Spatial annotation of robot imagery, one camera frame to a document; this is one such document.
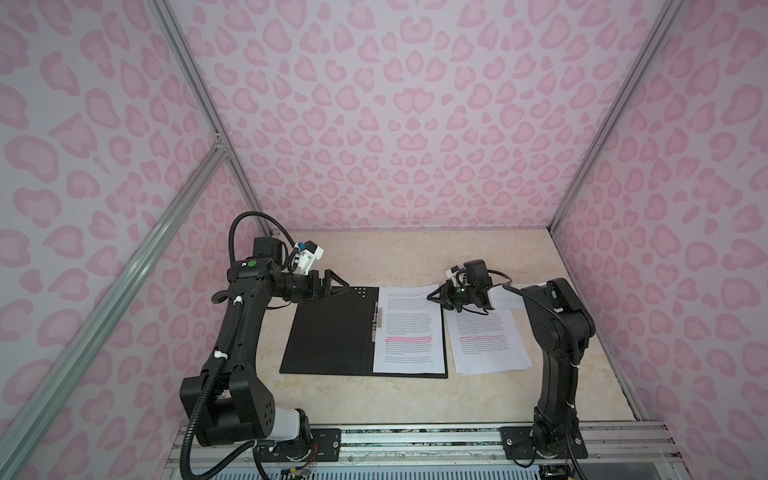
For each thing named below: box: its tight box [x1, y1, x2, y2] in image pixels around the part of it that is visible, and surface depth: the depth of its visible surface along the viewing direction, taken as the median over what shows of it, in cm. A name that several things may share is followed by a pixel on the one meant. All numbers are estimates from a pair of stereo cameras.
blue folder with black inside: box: [279, 286, 449, 378], surface depth 94 cm
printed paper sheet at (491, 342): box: [444, 286, 532, 376], surface depth 92 cm
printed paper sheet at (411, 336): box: [373, 283, 445, 374], surface depth 94 cm
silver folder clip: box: [371, 301, 382, 343], surface depth 97 cm
